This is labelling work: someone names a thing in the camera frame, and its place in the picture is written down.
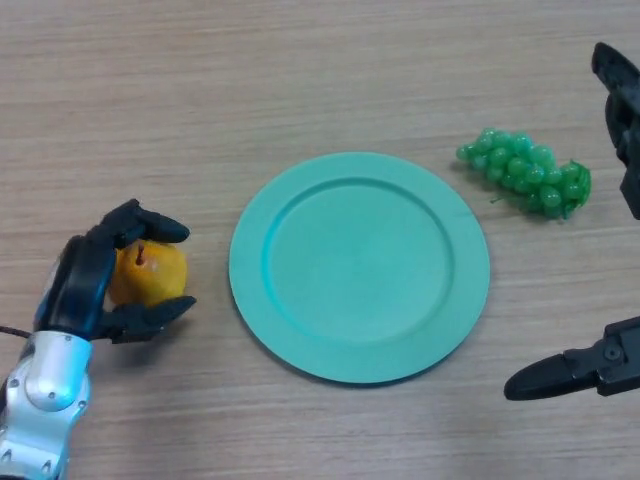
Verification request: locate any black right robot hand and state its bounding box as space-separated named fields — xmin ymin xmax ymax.
xmin=503 ymin=42 xmax=640 ymax=403

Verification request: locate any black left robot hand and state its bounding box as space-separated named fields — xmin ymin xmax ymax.
xmin=33 ymin=198 xmax=198 ymax=345

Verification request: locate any yellow pear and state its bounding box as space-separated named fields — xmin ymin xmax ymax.
xmin=107 ymin=239 xmax=189 ymax=307

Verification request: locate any green round plate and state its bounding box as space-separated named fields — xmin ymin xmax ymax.
xmin=228 ymin=151 xmax=490 ymax=385

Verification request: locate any green grape bunch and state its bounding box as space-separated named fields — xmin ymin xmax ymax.
xmin=454 ymin=127 xmax=593 ymax=221

